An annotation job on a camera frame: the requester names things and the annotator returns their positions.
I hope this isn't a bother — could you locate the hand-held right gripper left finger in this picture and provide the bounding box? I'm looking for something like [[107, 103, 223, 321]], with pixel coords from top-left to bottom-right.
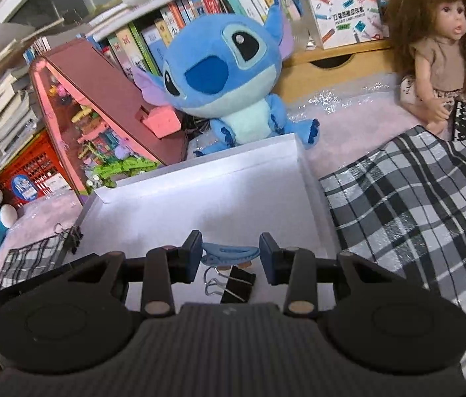
[[68, 230, 204, 319]]

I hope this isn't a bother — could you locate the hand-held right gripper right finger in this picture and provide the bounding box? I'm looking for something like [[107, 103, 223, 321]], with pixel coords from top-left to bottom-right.
[[259, 232, 395, 319]]

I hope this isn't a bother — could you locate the blue hair clip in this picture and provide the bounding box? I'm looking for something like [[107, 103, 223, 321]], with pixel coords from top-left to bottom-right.
[[201, 243, 260, 268]]

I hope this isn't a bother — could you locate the black binder clip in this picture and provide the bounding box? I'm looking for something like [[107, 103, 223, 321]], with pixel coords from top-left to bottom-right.
[[54, 223, 84, 256], [204, 267, 256, 303]]

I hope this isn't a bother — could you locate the white cardboard box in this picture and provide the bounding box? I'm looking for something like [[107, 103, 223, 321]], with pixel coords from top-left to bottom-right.
[[78, 132, 343, 315]]

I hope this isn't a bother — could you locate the red plastic crate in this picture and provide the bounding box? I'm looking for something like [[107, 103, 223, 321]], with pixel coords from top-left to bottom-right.
[[0, 130, 77, 208]]

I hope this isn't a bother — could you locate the black white plaid cloth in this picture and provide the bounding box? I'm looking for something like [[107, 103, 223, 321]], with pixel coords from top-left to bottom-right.
[[0, 101, 466, 389]]

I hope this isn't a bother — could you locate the pink triangular model house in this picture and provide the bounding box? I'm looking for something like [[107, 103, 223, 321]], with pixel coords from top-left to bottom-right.
[[29, 41, 190, 205]]

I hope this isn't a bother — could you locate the stack of worn books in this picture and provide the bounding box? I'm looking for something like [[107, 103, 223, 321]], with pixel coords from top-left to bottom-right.
[[0, 8, 134, 174]]

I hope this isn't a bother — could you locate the blue alien plush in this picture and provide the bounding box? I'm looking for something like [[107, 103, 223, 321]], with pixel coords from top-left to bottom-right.
[[133, 0, 321, 158]]

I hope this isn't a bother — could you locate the wooden drawer organiser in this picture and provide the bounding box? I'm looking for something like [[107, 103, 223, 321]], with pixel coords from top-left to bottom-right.
[[274, 39, 396, 105]]

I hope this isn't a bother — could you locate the row of small shelf books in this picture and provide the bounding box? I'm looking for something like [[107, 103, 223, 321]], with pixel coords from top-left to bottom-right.
[[88, 0, 234, 89]]

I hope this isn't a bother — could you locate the white printed carton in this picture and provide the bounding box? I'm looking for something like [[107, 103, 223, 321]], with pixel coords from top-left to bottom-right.
[[307, 0, 385, 50]]

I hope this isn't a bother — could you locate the long-haired baby doll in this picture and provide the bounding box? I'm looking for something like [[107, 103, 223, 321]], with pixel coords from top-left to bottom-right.
[[384, 0, 466, 141]]

